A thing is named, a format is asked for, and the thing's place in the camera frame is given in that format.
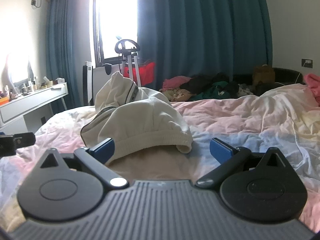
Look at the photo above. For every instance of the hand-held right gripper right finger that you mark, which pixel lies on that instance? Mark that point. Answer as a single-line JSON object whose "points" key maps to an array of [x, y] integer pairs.
{"points": [[220, 151]]}

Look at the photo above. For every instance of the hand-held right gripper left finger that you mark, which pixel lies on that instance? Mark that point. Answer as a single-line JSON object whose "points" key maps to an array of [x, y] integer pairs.
{"points": [[106, 150]]}

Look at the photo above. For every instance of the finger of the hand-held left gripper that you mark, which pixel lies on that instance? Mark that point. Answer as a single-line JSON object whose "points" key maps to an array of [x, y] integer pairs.
{"points": [[22, 140]]}

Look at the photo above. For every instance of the white sweatshirt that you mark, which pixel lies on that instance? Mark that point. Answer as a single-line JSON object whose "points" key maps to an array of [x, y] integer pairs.
{"points": [[140, 120]]}

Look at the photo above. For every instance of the pastel pink bed blanket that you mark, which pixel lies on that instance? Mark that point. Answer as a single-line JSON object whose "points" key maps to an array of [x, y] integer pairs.
{"points": [[250, 130]]}

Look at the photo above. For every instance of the white dressing desk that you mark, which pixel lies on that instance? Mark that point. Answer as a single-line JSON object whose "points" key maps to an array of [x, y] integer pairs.
{"points": [[30, 102]]}

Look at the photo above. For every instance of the group of cosmetic bottles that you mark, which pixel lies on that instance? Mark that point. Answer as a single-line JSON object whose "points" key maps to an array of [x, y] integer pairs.
{"points": [[27, 86]]}

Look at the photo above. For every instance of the green cloth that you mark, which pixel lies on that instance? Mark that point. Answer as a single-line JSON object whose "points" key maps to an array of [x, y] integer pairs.
{"points": [[215, 92]]}

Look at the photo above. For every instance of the white patterned cloth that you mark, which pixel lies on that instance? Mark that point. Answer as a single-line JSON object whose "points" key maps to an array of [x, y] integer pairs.
{"points": [[243, 90]]}

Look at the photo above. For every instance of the white air purifier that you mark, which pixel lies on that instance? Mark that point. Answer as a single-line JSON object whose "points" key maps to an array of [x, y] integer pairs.
{"points": [[87, 85]]}

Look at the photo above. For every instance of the tissue box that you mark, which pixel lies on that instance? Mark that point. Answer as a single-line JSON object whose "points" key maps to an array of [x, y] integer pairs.
{"points": [[58, 81]]}

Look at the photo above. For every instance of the beige floral cloth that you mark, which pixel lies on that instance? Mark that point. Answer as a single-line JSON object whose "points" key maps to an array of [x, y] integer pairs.
{"points": [[178, 95]]}

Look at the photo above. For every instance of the black cloth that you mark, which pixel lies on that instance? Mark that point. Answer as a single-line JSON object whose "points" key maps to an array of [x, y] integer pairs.
{"points": [[200, 80]]}

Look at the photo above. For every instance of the dressing mirror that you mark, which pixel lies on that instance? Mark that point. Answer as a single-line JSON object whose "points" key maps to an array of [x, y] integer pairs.
{"points": [[17, 55]]}

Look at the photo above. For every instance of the red bag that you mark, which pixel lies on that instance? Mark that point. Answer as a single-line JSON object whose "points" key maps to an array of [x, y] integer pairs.
{"points": [[146, 72]]}

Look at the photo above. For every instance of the exercise bike with red bag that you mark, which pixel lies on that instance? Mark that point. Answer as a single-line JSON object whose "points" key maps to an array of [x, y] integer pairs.
{"points": [[117, 47]]}

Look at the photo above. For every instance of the narrow teal curtain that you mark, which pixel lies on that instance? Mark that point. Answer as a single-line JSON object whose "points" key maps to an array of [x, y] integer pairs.
{"points": [[67, 42]]}

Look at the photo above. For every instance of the pink fluffy cloth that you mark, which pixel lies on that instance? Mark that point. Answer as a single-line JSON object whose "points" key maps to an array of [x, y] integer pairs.
{"points": [[314, 85]]}

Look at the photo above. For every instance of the wide teal curtain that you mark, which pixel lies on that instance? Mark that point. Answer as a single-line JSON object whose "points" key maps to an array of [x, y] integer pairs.
{"points": [[200, 30]]}

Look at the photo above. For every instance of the window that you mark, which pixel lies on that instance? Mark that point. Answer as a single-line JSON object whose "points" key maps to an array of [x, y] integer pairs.
{"points": [[115, 17]]}

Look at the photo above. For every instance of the wall socket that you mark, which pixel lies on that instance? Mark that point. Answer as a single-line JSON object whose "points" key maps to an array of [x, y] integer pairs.
{"points": [[307, 62]]}

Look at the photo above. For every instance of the small wall plug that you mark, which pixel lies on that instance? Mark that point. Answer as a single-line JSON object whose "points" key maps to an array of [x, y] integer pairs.
{"points": [[33, 2]]}

